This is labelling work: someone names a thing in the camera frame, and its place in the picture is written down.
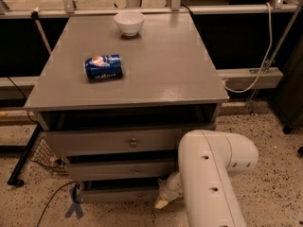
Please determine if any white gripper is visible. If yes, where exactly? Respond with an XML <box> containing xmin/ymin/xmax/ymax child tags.
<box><xmin>154</xmin><ymin>176</ymin><xmax>181</xmax><ymax>209</ymax></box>

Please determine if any grey bottom drawer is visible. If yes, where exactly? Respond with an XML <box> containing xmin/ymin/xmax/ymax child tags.
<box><xmin>80</xmin><ymin>177</ymin><xmax>159</xmax><ymax>203</ymax></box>

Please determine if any grey drawer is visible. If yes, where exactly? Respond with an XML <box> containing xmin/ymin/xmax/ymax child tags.
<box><xmin>67</xmin><ymin>158</ymin><xmax>176</xmax><ymax>182</ymax></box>
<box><xmin>43</xmin><ymin>122</ymin><xmax>217</xmax><ymax>158</ymax></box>
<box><xmin>80</xmin><ymin>177</ymin><xmax>159</xmax><ymax>203</ymax></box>

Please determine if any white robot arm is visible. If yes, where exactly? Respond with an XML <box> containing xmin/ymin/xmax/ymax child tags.
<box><xmin>154</xmin><ymin>130</ymin><xmax>258</xmax><ymax>227</ymax></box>

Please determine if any grey middle drawer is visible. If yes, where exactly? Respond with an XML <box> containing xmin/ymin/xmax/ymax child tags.
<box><xmin>67</xmin><ymin>158</ymin><xmax>176</xmax><ymax>182</ymax></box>

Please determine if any grey top drawer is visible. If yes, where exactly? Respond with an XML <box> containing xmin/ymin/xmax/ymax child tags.
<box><xmin>43</xmin><ymin>122</ymin><xmax>217</xmax><ymax>158</ymax></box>

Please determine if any grey drawer cabinet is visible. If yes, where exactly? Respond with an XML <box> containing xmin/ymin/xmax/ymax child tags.
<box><xmin>24</xmin><ymin>12</ymin><xmax>230</xmax><ymax>204</ymax></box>

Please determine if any blue tape cross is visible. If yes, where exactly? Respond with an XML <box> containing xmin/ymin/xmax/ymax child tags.
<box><xmin>64</xmin><ymin>187</ymin><xmax>84</xmax><ymax>219</ymax></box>

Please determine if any white bowl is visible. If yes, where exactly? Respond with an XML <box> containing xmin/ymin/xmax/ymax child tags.
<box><xmin>114</xmin><ymin>11</ymin><xmax>145</xmax><ymax>36</ymax></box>

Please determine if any wooden stick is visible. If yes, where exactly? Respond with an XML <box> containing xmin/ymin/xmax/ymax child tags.
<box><xmin>31</xmin><ymin>7</ymin><xmax>52</xmax><ymax>56</ymax></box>

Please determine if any black floor cable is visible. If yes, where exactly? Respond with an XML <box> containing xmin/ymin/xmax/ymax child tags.
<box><xmin>36</xmin><ymin>181</ymin><xmax>78</xmax><ymax>227</ymax></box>

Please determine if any wire mesh basket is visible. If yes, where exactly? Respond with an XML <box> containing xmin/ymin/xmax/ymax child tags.
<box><xmin>30</xmin><ymin>137</ymin><xmax>67</xmax><ymax>176</ymax></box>

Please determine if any black metal frame leg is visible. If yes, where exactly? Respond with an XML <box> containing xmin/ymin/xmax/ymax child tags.
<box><xmin>8</xmin><ymin>125</ymin><xmax>42</xmax><ymax>187</ymax></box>

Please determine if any white cable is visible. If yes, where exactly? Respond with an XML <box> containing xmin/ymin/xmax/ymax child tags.
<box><xmin>222</xmin><ymin>2</ymin><xmax>273</xmax><ymax>95</ymax></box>

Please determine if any black cable at left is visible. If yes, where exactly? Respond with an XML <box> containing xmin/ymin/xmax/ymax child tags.
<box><xmin>7</xmin><ymin>77</ymin><xmax>39</xmax><ymax>125</ymax></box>

